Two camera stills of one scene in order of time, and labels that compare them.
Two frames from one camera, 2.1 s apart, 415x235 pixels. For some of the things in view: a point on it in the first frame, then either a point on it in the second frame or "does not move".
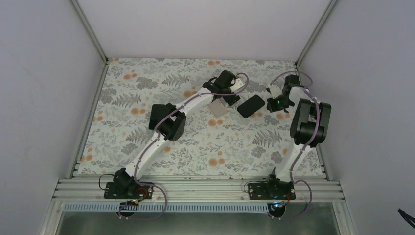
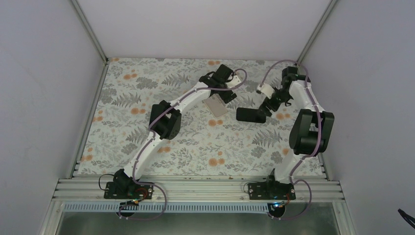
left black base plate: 127,190 does not move
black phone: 250,106 → 250,115
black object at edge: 408,218 does not move
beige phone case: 218,108 does not move
